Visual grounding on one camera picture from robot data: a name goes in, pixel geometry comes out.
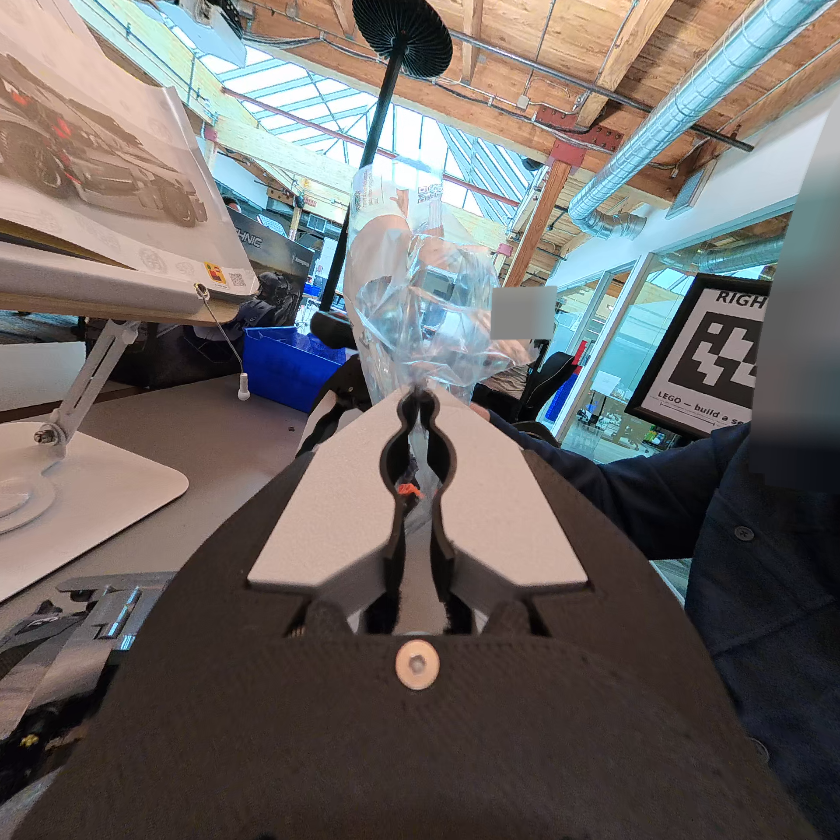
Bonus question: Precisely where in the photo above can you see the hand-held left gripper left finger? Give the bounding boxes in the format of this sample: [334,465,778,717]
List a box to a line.
[246,386,427,635]

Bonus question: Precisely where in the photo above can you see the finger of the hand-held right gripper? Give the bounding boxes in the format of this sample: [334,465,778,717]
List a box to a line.
[297,397,360,457]

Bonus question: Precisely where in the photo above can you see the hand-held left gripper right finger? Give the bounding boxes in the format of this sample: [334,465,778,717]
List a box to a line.
[419,387,589,634]

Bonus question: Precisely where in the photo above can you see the blue plastic bin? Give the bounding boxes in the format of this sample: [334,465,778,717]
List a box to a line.
[243,326,349,414]

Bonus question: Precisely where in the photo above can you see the clear bag of lego parts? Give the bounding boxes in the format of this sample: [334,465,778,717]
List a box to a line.
[341,157,536,526]

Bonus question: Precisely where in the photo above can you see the white metal book stand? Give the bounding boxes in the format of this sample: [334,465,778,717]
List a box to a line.
[0,239,260,601]

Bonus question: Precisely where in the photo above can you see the lego car model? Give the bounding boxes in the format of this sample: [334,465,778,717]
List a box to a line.
[0,571,175,788]

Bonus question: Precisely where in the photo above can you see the lego instruction booklet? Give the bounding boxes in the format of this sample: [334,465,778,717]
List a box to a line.
[0,0,260,299]

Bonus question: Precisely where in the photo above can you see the person's right forearm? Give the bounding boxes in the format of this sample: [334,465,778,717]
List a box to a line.
[486,410,749,559]

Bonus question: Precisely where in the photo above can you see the black lego set box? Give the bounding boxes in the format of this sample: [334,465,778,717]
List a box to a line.
[226,206,316,329]

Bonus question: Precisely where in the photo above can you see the black office chair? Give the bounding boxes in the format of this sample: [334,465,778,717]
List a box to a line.
[515,351,578,424]

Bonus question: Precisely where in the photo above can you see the black framed marker sign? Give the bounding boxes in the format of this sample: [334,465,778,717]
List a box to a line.
[625,272,772,441]

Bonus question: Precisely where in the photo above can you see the person's torso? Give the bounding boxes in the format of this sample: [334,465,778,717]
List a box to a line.
[682,427,840,840]

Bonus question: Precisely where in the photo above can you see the black pole with round disc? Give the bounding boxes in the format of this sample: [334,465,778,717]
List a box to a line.
[318,0,454,316]

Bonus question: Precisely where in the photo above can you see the white ceiling unit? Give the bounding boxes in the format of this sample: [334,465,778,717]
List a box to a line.
[157,0,247,67]

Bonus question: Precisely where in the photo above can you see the silver ventilation duct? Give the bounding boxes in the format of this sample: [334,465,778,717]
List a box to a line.
[567,0,840,240]

